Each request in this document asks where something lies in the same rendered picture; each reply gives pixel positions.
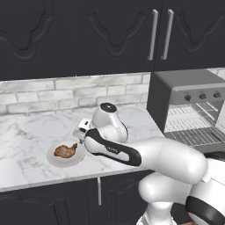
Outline dark base cupboard door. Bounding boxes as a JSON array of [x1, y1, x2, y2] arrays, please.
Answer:
[[0, 178, 100, 225], [99, 170, 155, 225]]

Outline glass toaster oven door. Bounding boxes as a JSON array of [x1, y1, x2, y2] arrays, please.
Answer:
[[163, 100, 225, 147]]

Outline brown chicken drumstick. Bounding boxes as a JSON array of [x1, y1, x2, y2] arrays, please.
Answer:
[[53, 142, 79, 159]]

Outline dark wall cupboard door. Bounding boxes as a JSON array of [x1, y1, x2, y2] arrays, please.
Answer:
[[0, 0, 74, 81], [154, 0, 225, 72], [71, 0, 163, 77]]

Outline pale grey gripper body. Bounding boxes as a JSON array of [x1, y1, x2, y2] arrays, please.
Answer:
[[72, 126, 88, 144]]

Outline grey toaster oven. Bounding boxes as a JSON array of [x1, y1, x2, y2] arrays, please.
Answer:
[[146, 69, 225, 154]]

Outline silver base cupboard handle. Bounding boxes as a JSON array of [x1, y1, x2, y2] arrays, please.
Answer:
[[97, 176, 103, 207]]

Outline white round plate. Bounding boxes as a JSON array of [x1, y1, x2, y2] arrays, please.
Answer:
[[46, 139, 87, 169]]

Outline silver wall cupboard handle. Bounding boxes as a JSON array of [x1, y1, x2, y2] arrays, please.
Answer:
[[147, 9, 159, 62], [161, 9, 175, 61]]

